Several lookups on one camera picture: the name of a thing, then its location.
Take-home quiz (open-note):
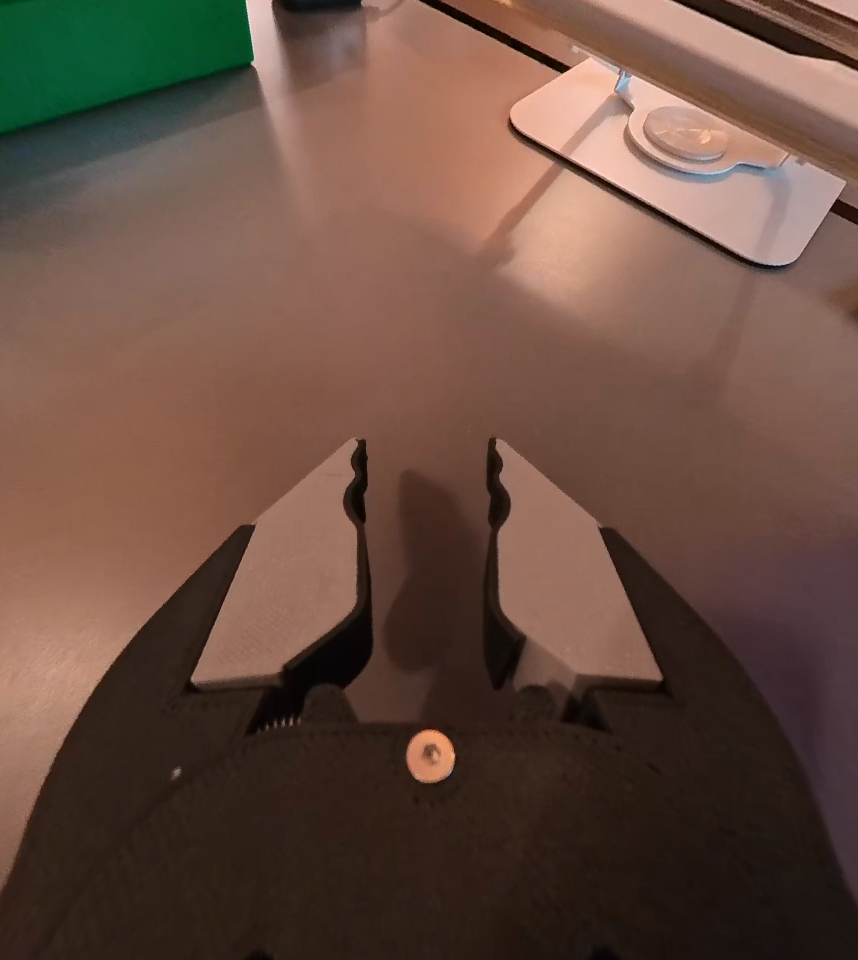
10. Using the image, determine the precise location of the instruction sheet on stand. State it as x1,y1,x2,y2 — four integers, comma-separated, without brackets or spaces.
510,0,858,268

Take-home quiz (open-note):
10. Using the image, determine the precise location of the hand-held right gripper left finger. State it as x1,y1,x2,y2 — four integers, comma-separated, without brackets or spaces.
190,437,375,695

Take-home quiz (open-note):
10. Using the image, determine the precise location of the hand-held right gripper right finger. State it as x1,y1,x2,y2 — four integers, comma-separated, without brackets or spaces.
483,437,666,715

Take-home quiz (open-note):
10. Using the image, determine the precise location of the green plastic bin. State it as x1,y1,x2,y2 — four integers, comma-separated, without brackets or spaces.
0,0,256,151

